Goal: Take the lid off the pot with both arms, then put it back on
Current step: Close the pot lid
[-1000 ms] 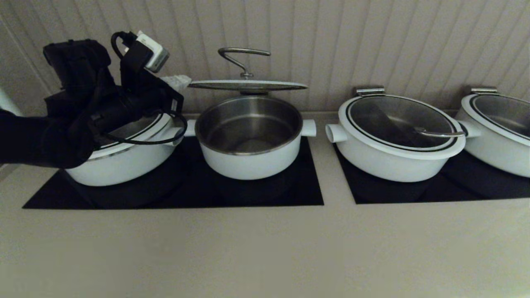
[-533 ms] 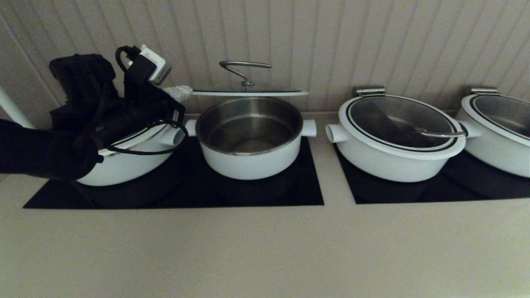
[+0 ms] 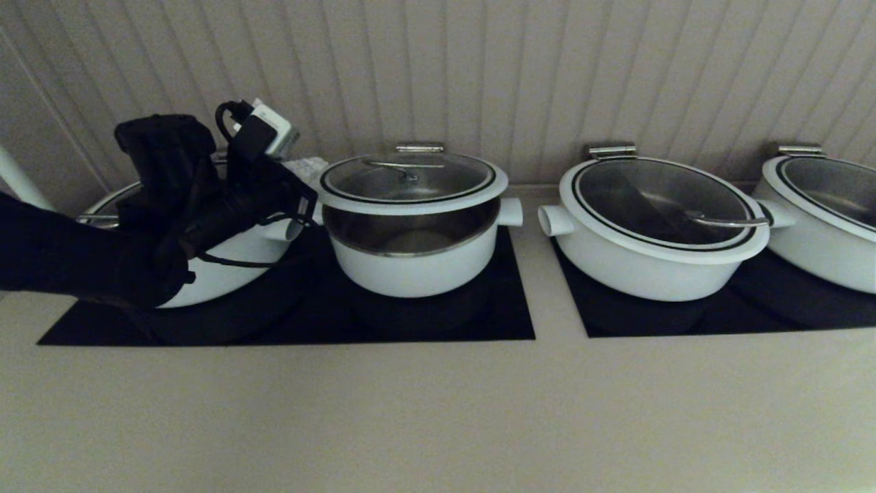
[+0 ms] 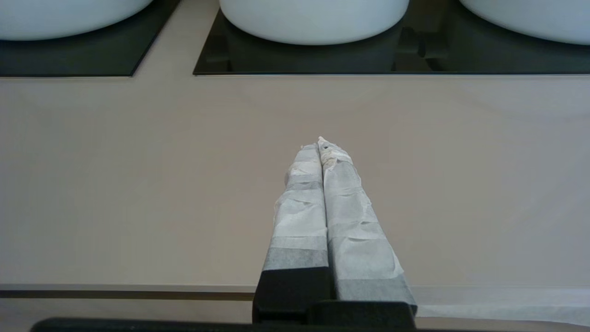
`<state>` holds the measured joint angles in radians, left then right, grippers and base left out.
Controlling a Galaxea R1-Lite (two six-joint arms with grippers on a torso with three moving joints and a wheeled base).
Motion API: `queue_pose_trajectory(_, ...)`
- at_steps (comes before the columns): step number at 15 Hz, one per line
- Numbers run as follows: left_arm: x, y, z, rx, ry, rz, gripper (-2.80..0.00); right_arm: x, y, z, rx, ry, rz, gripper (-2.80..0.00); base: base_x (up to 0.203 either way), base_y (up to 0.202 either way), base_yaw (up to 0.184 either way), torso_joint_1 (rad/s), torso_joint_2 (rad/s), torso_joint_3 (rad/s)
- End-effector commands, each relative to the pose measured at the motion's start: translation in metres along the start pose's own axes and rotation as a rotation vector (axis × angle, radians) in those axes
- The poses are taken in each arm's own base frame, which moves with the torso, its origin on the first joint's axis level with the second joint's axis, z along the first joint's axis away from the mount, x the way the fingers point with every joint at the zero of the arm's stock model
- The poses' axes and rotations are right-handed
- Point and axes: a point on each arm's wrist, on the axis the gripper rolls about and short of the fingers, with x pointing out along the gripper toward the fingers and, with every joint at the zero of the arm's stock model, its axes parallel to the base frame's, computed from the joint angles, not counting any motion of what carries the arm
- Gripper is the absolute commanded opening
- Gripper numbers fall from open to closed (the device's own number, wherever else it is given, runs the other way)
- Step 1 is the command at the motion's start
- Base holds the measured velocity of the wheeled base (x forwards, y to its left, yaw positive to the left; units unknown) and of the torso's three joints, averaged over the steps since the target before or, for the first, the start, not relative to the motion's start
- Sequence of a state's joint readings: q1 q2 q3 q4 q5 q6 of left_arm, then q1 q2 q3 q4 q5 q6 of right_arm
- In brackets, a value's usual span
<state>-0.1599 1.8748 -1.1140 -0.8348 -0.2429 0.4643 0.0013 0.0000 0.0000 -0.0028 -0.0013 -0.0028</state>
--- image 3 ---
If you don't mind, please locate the white slanted pole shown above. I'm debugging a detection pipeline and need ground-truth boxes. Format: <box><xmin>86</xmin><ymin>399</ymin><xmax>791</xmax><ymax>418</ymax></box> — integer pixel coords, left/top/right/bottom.
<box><xmin>0</xmin><ymin>145</ymin><xmax>55</xmax><ymax>213</ymax></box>

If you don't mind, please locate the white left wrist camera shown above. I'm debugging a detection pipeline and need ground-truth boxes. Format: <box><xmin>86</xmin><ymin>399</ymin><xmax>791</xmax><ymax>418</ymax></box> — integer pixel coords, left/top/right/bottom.
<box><xmin>236</xmin><ymin>98</ymin><xmax>300</xmax><ymax>160</ymax></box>

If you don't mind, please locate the white round cooking pot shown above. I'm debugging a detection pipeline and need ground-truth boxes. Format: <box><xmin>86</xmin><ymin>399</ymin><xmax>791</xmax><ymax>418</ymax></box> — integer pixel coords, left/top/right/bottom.
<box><xmin>311</xmin><ymin>195</ymin><xmax>524</xmax><ymax>299</ymax></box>
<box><xmin>753</xmin><ymin>156</ymin><xmax>876</xmax><ymax>295</ymax></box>
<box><xmin>537</xmin><ymin>157</ymin><xmax>798</xmax><ymax>303</ymax></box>
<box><xmin>79</xmin><ymin>164</ymin><xmax>305</xmax><ymax>309</ymax></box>

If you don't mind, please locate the looped black left arm cable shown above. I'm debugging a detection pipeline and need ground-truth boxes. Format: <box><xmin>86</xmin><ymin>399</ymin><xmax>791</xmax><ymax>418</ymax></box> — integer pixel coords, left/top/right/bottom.
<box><xmin>195</xmin><ymin>216</ymin><xmax>305</xmax><ymax>269</ymax></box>

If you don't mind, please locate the black glass induction cooktop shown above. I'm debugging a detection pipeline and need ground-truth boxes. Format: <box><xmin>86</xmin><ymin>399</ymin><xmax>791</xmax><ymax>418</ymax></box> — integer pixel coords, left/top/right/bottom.
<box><xmin>551</xmin><ymin>240</ymin><xmax>876</xmax><ymax>338</ymax></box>
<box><xmin>38</xmin><ymin>226</ymin><xmax>536</xmax><ymax>346</ymax></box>

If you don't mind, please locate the glass lid with white rim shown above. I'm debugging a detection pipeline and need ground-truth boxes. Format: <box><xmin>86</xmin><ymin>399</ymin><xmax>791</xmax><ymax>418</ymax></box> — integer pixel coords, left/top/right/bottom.
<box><xmin>761</xmin><ymin>156</ymin><xmax>876</xmax><ymax>244</ymax></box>
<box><xmin>558</xmin><ymin>157</ymin><xmax>771</xmax><ymax>266</ymax></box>
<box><xmin>316</xmin><ymin>151</ymin><xmax>509</xmax><ymax>216</ymax></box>
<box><xmin>77</xmin><ymin>179</ymin><xmax>148</xmax><ymax>230</ymax></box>

